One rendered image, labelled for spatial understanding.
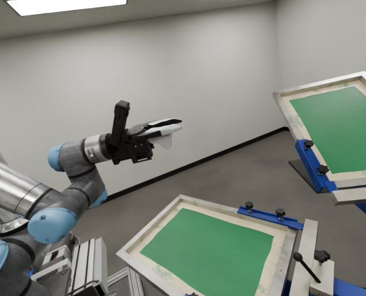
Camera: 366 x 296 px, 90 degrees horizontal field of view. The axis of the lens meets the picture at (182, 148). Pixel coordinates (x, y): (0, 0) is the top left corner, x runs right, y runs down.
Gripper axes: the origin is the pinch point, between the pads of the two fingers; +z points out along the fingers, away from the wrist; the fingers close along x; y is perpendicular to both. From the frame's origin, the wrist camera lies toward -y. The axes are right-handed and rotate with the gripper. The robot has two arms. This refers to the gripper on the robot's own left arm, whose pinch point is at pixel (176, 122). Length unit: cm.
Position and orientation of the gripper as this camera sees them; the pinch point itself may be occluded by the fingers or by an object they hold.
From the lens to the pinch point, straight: 47.9
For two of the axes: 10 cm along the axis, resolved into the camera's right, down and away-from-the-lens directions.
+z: 9.7, -2.3, -0.7
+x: 0.4, 4.4, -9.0
